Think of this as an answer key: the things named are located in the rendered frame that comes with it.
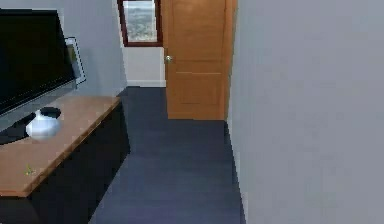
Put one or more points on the dark red framed window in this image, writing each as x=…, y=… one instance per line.
x=141, y=21

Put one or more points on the white round vase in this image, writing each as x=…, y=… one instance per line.
x=43, y=126

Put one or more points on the silver framed wall picture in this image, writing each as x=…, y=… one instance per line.
x=76, y=63

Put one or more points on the round silver door knob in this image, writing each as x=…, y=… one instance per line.
x=168, y=59

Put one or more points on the orange wooden room door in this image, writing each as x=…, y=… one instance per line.
x=196, y=66

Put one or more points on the small green object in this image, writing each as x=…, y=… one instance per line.
x=29, y=170

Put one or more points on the wooden top black cabinet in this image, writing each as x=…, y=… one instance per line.
x=76, y=150

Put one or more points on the black television set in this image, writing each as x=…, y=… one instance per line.
x=30, y=56

